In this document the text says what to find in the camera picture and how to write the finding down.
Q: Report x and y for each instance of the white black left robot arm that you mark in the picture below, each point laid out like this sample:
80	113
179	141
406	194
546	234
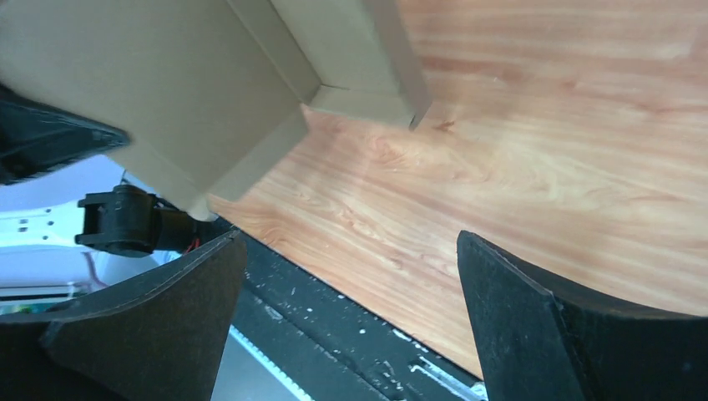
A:
57	229

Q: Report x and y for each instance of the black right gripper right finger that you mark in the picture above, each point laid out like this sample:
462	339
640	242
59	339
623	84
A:
541	336

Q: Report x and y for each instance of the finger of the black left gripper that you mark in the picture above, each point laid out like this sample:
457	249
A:
38	139

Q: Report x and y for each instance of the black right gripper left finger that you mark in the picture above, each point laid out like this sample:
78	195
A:
156	336

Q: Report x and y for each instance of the brown cardboard paper box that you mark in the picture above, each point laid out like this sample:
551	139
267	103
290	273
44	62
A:
211	93

